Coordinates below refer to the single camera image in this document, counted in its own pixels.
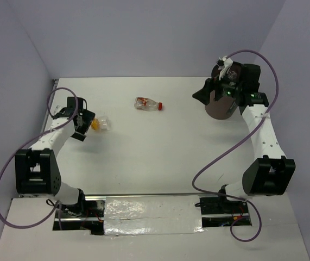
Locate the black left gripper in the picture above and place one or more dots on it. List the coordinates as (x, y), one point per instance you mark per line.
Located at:
(87, 116)

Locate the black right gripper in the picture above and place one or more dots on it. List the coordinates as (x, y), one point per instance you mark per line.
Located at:
(203, 94)

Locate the yellow cap orange label bottle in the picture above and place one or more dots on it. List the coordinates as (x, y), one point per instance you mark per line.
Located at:
(100, 124)

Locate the red cap clear bottle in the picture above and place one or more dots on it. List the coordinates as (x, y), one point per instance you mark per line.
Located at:
(146, 104)

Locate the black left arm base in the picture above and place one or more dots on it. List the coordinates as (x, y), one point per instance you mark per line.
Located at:
(86, 215)

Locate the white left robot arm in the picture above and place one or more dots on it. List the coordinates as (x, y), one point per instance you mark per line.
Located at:
(36, 169)

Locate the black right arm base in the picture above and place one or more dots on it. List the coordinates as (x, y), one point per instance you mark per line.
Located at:
(220, 205)

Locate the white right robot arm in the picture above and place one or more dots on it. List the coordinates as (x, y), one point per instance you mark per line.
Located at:
(272, 170)

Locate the brown plastic waste bin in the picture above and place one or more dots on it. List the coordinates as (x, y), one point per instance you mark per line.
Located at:
(225, 107)

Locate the white foil covered front board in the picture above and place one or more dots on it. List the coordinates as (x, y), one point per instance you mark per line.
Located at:
(160, 228)

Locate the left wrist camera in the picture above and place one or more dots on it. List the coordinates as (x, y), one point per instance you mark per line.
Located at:
(57, 109)

